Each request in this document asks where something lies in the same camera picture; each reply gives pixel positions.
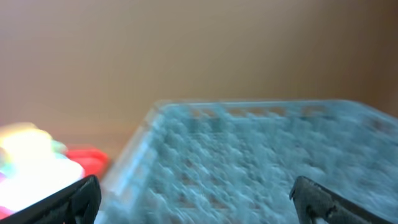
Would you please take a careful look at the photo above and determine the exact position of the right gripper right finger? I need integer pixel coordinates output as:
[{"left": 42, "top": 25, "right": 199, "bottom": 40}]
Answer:
[{"left": 289, "top": 175, "right": 390, "bottom": 224}]

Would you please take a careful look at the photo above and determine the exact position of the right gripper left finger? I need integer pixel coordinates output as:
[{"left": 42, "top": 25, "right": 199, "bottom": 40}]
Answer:
[{"left": 1, "top": 175, "right": 101, "bottom": 224}]

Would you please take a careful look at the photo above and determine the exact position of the light blue bowl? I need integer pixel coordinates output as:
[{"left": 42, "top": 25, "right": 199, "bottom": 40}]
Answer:
[{"left": 1, "top": 159, "right": 85, "bottom": 212}]

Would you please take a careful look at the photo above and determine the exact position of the grey dishwasher rack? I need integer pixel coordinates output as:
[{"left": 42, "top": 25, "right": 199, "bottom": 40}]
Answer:
[{"left": 96, "top": 100, "right": 397, "bottom": 223}]

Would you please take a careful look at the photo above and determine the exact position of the red serving tray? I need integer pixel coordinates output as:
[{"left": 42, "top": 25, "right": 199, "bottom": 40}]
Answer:
[{"left": 1, "top": 145, "right": 109, "bottom": 219}]

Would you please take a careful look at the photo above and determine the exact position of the green small saucer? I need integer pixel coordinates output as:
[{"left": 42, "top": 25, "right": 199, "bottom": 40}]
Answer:
[{"left": 1, "top": 140, "right": 68, "bottom": 177}]

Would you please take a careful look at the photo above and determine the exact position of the yellow plastic cup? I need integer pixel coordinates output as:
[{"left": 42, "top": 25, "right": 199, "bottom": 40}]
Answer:
[{"left": 1, "top": 123, "right": 55, "bottom": 163}]

